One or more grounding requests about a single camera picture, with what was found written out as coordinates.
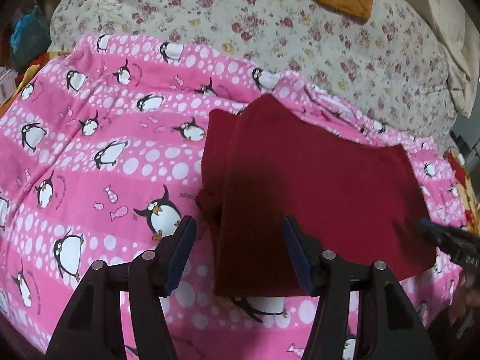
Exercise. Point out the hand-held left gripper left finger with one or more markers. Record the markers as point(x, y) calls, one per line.
point(182, 255)

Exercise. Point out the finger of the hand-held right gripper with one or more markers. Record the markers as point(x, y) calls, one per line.
point(431, 228)

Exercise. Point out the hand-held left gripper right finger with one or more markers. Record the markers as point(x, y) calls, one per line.
point(298, 255)

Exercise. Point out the maroon knit garment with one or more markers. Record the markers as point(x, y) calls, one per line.
point(318, 180)

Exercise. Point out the pink penguin print blanket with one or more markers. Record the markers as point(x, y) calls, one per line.
point(112, 127)

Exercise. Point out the beige pillow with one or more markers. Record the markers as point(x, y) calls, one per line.
point(450, 26)

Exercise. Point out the floral quilt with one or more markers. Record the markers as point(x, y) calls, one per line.
point(262, 37)

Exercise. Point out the white cardboard box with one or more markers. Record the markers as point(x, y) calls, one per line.
point(6, 84)

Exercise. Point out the blue plastic bag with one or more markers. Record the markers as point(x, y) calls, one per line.
point(30, 33)

